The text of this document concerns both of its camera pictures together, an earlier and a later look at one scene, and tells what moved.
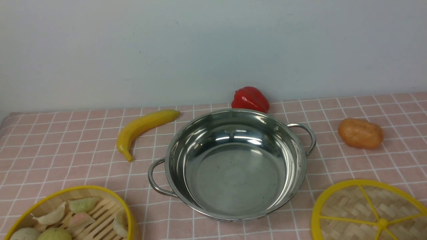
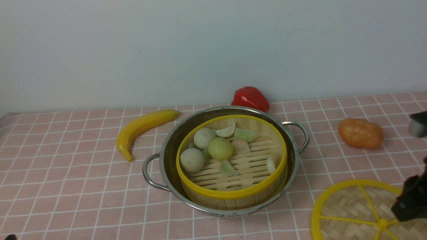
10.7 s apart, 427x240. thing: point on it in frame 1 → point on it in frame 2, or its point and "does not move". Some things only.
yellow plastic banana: (132, 130) does not move
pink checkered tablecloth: (42, 152) does not move
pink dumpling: (79, 221) → (240, 147)
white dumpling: (52, 215) → (227, 131)
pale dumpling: (120, 224) → (270, 165)
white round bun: (26, 233) → (191, 160)
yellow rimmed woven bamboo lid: (369, 209) does not move
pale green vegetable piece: (83, 205) → (248, 135)
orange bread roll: (360, 134) does not move
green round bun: (55, 233) → (220, 148)
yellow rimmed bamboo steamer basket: (88, 212) → (232, 162)
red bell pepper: (250, 98) does not move
